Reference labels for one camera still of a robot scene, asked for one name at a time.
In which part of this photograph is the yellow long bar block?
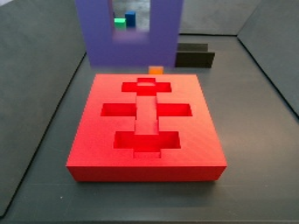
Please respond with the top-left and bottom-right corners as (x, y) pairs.
(148, 66), (165, 74)

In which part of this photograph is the black fixture holder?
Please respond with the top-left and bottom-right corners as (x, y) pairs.
(175, 43), (215, 68)

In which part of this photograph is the blue U-shaped block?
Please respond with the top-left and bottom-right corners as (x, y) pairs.
(126, 10), (136, 28)

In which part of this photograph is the green arch block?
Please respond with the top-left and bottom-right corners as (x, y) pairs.
(115, 18), (127, 30)

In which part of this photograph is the purple U-shaped block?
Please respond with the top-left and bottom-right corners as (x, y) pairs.
(75, 0), (183, 67)

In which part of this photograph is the red puzzle board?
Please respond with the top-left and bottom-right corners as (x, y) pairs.
(67, 74), (227, 182)

